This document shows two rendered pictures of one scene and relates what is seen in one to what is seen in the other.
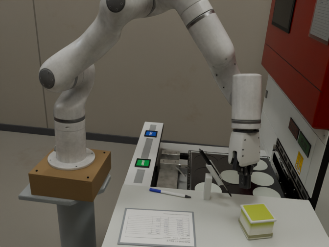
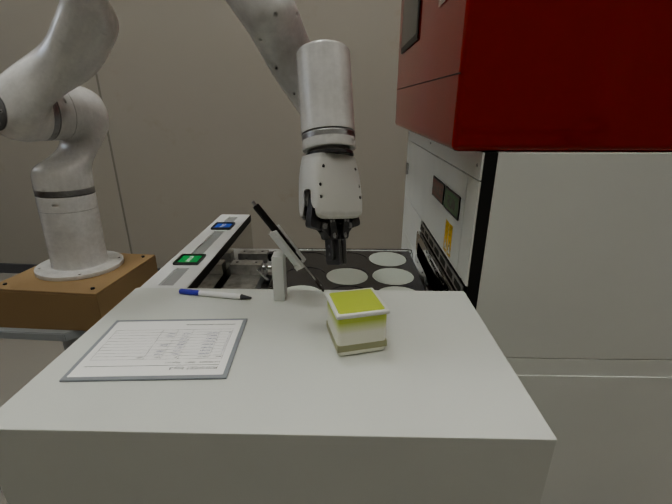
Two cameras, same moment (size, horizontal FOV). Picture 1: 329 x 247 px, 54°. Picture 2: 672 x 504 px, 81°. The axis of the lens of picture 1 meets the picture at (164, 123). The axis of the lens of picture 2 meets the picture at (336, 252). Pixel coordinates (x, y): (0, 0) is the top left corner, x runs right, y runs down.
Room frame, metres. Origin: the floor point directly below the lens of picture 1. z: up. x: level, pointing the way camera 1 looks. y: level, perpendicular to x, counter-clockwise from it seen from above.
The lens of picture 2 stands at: (0.23, -0.23, 1.30)
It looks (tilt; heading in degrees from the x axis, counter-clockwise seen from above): 21 degrees down; 358
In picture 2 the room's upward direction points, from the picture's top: straight up
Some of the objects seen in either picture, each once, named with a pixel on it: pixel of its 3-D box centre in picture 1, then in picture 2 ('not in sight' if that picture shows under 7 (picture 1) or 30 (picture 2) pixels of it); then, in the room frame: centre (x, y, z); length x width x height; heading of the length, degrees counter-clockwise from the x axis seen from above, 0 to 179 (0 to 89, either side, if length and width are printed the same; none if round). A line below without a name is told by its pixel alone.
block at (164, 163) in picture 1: (169, 164); (247, 266); (1.19, -0.03, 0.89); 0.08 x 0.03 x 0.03; 86
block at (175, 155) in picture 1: (170, 155); (254, 255); (1.27, -0.03, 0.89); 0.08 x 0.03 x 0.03; 86
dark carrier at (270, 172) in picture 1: (233, 176); (348, 276); (1.11, -0.29, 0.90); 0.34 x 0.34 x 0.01; 86
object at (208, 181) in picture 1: (213, 181); (288, 263); (0.87, -0.17, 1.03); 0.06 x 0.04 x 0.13; 86
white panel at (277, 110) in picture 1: (284, 133); (429, 208); (1.29, -0.53, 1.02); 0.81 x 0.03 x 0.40; 176
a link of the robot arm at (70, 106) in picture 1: (73, 86); (68, 139); (1.20, 0.36, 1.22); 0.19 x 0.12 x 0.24; 155
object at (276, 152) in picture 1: (285, 179); (433, 275); (1.11, -0.50, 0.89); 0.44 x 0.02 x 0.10; 176
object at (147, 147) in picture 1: (146, 162); (211, 267); (1.20, 0.07, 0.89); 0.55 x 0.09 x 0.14; 176
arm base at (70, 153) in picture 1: (70, 138); (73, 230); (1.16, 0.38, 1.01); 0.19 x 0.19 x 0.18
